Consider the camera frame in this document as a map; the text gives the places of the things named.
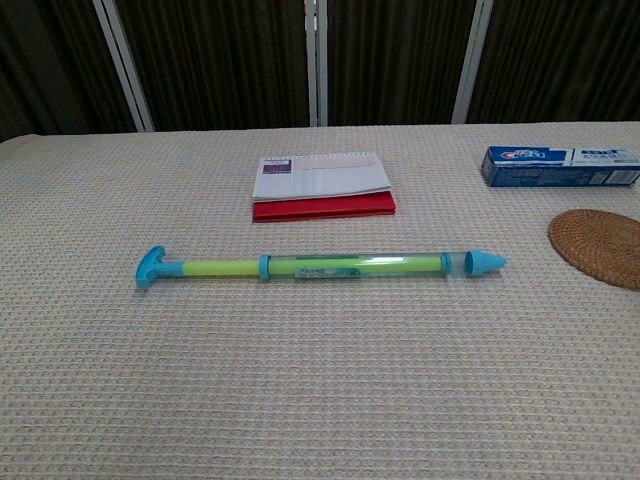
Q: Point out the green and blue water squirter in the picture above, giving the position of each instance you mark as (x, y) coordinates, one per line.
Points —
(320, 265)

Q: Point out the red folder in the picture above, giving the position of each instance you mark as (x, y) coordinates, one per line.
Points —
(325, 209)

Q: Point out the white spiral desk calendar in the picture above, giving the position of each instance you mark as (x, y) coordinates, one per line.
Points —
(320, 177)

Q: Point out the beige woven tablecloth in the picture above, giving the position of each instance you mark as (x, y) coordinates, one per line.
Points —
(320, 360)

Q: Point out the dark brown curtain panel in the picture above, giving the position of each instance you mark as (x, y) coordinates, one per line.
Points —
(220, 62)
(395, 60)
(50, 67)
(565, 60)

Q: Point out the blue toothpaste box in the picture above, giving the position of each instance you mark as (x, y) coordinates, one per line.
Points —
(560, 167)

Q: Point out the round woven rattan coaster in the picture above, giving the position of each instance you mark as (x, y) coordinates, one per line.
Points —
(600, 247)

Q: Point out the white screen frame post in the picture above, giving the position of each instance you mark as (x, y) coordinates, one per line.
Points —
(125, 65)
(316, 62)
(471, 62)

